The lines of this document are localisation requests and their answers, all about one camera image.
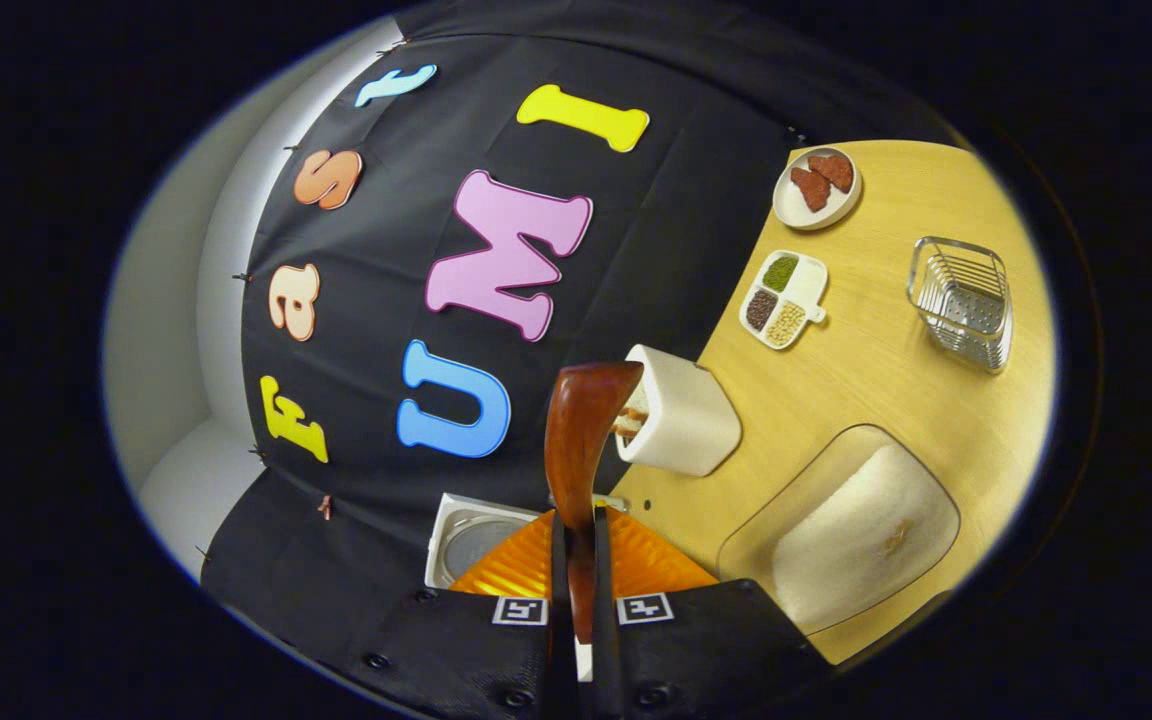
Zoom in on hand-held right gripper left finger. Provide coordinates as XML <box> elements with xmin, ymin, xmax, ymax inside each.
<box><xmin>341</xmin><ymin>508</ymin><xmax>579</xmax><ymax>720</ymax></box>

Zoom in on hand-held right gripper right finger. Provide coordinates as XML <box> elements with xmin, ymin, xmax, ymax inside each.
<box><xmin>591</xmin><ymin>505</ymin><xmax>832</xmax><ymax>720</ymax></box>

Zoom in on brown wooden spoon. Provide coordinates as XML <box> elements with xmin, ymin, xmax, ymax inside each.
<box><xmin>544</xmin><ymin>361</ymin><xmax>645</xmax><ymax>646</ymax></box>

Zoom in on clear box of rice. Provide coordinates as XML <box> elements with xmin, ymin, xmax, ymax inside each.
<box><xmin>717</xmin><ymin>424</ymin><xmax>963</xmax><ymax>637</ymax></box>

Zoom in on metal wire chopstick holder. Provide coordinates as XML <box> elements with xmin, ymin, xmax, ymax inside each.
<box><xmin>906</xmin><ymin>236</ymin><xmax>1014</xmax><ymax>375</ymax></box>

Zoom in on divided white grain dish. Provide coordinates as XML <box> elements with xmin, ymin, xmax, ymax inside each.
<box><xmin>739</xmin><ymin>249</ymin><xmax>829</xmax><ymax>351</ymax></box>

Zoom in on white round plate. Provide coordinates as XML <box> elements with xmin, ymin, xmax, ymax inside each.
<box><xmin>772</xmin><ymin>146</ymin><xmax>863</xmax><ymax>232</ymax></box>

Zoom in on red meat slice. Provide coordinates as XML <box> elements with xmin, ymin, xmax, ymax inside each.
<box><xmin>790</xmin><ymin>165</ymin><xmax>832</xmax><ymax>213</ymax></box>
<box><xmin>807</xmin><ymin>152</ymin><xmax>855</xmax><ymax>195</ymax></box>

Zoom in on row of black clips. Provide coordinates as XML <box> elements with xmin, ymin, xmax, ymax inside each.
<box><xmin>194</xmin><ymin>35</ymin><xmax>412</xmax><ymax>556</ymax></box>

